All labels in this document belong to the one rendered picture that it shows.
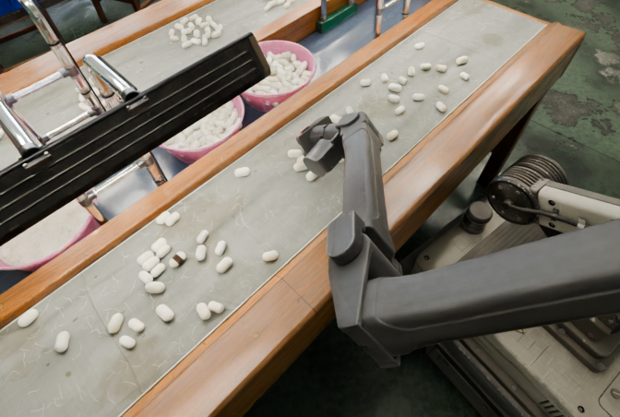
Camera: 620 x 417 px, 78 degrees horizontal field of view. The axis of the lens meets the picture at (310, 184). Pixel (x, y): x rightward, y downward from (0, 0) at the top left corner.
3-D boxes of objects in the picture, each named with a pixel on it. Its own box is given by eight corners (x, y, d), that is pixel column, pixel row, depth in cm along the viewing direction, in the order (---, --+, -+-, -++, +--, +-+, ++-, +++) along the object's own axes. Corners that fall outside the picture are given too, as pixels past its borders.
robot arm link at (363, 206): (413, 303, 44) (361, 244, 40) (372, 318, 47) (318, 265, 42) (387, 138, 80) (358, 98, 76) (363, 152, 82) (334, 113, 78)
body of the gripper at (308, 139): (293, 137, 88) (311, 136, 82) (324, 115, 93) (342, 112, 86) (306, 160, 91) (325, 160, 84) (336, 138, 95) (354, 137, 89)
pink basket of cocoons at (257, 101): (333, 89, 122) (334, 64, 114) (271, 133, 111) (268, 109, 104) (278, 55, 134) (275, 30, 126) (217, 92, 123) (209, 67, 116)
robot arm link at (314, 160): (385, 143, 78) (361, 111, 74) (352, 184, 74) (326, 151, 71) (350, 147, 88) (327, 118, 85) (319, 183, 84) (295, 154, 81)
